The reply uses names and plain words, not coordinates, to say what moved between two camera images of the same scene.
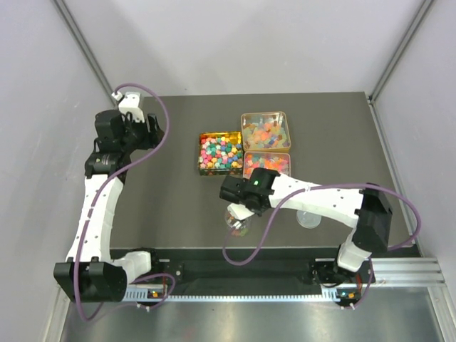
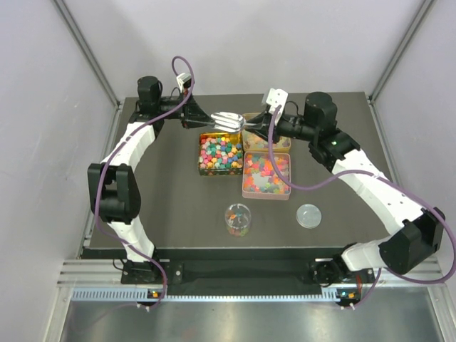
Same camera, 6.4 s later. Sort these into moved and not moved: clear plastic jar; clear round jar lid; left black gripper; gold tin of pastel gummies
Moved: left black gripper
Not moved: gold tin of pastel gummies; clear plastic jar; clear round jar lid
